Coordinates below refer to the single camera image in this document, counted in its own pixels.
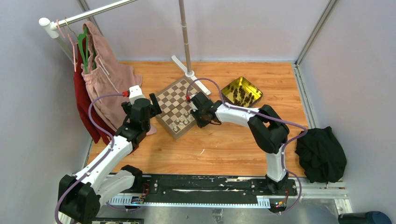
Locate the green clothes hanger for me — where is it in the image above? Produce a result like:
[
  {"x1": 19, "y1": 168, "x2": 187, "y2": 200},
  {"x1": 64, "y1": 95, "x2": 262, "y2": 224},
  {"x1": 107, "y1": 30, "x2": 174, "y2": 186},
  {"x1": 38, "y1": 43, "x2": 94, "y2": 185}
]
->
[{"x1": 77, "y1": 25, "x2": 97, "y2": 74}]

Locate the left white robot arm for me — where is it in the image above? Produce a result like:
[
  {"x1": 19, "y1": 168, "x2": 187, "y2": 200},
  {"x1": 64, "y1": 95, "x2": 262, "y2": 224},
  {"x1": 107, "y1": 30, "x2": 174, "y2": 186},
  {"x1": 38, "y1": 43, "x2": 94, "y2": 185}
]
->
[{"x1": 55, "y1": 91, "x2": 162, "y2": 224}]

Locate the wooden chess board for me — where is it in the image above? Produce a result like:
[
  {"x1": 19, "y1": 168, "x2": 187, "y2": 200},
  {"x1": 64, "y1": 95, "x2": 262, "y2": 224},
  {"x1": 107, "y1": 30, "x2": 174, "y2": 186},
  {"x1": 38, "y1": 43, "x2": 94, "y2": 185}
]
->
[{"x1": 155, "y1": 76, "x2": 197, "y2": 140}]

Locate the white clothes rack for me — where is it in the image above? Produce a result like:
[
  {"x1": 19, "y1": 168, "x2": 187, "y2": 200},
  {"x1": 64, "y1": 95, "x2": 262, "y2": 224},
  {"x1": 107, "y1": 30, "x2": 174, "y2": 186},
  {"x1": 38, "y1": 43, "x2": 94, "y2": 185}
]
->
[{"x1": 38, "y1": 0, "x2": 211, "y2": 96}]

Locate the black crumpled cloth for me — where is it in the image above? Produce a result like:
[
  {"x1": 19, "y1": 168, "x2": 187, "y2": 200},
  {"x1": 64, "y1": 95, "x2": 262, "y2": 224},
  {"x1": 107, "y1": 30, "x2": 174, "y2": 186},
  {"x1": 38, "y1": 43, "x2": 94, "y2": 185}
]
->
[{"x1": 295, "y1": 126, "x2": 347, "y2": 183}]

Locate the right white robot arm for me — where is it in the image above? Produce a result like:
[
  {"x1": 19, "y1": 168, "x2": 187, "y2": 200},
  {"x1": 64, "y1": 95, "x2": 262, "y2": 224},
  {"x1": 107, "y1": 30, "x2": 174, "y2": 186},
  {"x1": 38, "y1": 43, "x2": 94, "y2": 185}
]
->
[{"x1": 185, "y1": 92, "x2": 290, "y2": 195}]

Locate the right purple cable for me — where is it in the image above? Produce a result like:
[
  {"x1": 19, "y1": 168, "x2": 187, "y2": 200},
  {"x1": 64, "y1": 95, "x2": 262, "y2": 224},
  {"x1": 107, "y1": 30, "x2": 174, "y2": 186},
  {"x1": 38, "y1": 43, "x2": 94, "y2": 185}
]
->
[{"x1": 185, "y1": 77, "x2": 308, "y2": 215}]

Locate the red hanging garment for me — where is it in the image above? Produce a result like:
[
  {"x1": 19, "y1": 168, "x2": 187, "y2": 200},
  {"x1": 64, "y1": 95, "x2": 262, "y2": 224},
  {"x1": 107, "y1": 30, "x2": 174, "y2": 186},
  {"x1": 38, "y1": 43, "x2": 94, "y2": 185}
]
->
[{"x1": 73, "y1": 49, "x2": 118, "y2": 144}]

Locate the pink hanging garment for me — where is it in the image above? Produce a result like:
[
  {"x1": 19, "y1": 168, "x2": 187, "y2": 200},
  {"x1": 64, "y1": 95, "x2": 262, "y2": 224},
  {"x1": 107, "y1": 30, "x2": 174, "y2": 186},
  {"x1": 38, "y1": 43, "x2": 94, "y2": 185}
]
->
[{"x1": 82, "y1": 21, "x2": 143, "y2": 132}]

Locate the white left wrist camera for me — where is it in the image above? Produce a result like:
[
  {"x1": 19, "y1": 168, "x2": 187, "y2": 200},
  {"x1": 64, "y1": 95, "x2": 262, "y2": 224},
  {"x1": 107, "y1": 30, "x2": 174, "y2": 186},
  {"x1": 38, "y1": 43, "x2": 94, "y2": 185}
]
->
[{"x1": 129, "y1": 85, "x2": 146, "y2": 105}]

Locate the yellow metal tin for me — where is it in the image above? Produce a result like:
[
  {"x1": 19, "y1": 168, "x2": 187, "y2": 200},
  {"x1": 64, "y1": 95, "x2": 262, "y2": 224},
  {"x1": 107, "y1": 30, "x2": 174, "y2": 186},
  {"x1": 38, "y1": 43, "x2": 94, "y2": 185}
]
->
[{"x1": 221, "y1": 77, "x2": 263, "y2": 107}]

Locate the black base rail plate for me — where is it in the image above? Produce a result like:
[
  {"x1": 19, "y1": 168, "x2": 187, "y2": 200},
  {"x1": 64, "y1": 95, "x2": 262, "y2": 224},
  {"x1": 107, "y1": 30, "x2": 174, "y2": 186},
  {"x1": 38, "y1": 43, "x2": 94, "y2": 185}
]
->
[{"x1": 109, "y1": 174, "x2": 298, "y2": 208}]

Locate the pink clothes hanger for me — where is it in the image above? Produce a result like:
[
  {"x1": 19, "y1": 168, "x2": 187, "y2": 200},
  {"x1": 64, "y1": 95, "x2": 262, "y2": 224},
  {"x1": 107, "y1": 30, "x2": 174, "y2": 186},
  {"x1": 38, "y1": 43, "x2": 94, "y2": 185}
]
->
[{"x1": 56, "y1": 19, "x2": 78, "y2": 73}]

